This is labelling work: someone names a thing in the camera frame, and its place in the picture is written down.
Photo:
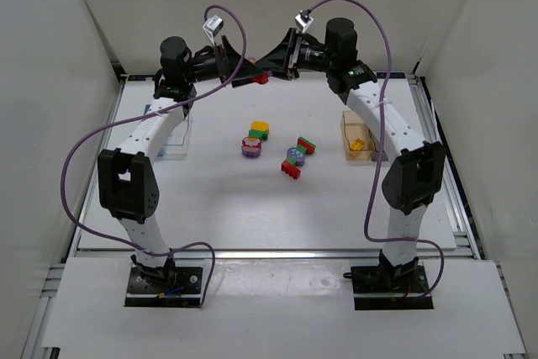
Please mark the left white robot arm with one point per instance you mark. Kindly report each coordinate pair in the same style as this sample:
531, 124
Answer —
126, 181

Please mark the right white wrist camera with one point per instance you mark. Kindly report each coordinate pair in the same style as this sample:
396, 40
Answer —
303, 20

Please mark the amber transparent container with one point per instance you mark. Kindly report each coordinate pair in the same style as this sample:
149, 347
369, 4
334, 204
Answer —
353, 127

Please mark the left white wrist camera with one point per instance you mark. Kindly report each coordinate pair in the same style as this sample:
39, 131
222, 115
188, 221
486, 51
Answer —
212, 26

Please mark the yellow rounded lego brick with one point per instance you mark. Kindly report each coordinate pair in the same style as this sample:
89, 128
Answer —
261, 126

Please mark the clear transparent container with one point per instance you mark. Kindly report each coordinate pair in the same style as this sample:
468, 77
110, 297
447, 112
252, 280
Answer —
176, 146

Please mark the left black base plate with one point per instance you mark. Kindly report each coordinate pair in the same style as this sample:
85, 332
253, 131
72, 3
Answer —
171, 286

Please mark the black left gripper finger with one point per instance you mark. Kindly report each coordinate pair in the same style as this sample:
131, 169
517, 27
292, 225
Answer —
231, 60
242, 80

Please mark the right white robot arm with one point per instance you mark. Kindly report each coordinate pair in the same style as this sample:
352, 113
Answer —
415, 174

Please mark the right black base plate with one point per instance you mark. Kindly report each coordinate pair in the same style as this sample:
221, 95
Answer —
373, 291

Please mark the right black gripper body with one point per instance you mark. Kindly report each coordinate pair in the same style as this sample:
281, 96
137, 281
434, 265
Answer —
292, 55

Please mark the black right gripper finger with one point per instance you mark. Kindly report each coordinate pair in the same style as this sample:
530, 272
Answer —
278, 61
285, 76

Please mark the red comb lego brick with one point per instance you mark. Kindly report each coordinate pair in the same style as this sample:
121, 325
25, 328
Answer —
290, 169

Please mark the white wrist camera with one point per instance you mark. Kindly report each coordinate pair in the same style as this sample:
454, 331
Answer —
303, 20
212, 26

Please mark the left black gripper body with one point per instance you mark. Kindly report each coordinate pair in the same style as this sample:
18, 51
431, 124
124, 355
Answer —
223, 61

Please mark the purple flower lego piece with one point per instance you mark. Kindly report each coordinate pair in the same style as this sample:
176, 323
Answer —
297, 155

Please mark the aluminium table frame rail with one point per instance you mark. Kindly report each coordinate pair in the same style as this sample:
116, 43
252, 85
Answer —
455, 198

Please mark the small red lego brick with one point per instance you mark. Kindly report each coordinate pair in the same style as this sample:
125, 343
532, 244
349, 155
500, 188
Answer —
262, 79

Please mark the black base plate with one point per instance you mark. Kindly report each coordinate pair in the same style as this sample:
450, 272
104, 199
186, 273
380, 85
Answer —
171, 286
373, 291

